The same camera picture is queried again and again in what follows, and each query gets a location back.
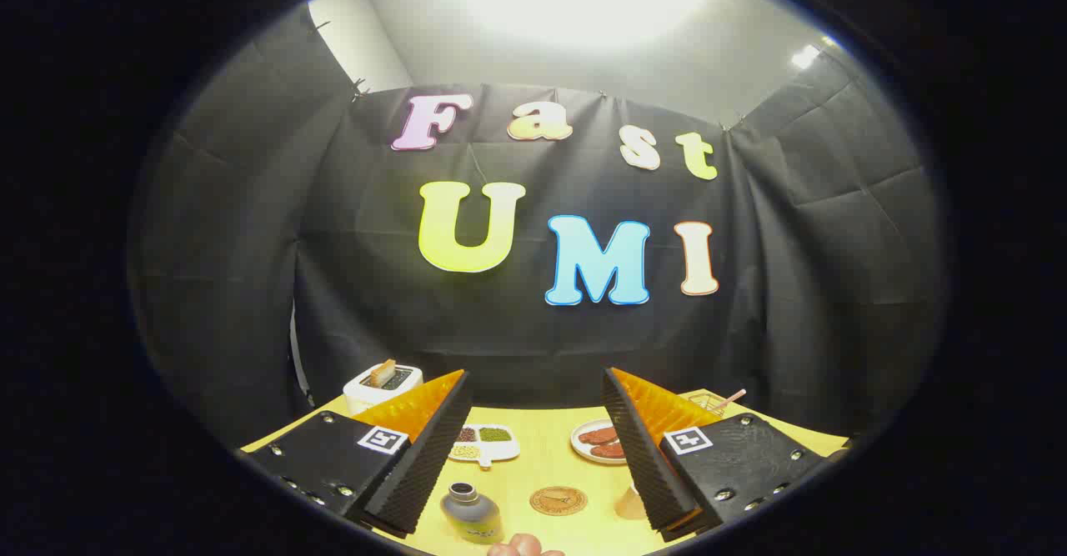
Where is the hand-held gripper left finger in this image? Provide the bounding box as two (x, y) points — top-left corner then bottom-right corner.
(238, 369), (474, 538)

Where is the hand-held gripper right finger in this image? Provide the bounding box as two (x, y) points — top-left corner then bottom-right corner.
(602, 366), (851, 543)

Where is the white cup with wooden handle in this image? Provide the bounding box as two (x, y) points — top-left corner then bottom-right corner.
(615, 485), (651, 521)

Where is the silver juice bottle green label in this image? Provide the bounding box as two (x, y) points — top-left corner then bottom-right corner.
(440, 482), (503, 545)

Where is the round cork coaster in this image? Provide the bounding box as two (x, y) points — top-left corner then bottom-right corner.
(529, 486), (589, 517)

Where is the white divided dish with beans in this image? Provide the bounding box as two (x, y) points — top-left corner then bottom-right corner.
(448, 423), (521, 467)

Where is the white round plate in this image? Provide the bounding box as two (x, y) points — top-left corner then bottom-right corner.
(570, 419), (628, 465)

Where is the white toaster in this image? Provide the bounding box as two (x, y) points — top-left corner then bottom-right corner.
(343, 363), (423, 416)

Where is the wooden table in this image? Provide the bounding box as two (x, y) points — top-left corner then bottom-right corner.
(242, 388), (847, 556)

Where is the black backdrop cloth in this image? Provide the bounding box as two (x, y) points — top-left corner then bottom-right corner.
(129, 6), (947, 457)

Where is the wire mesh holder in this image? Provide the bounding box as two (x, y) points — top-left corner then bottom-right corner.
(684, 389), (734, 417)

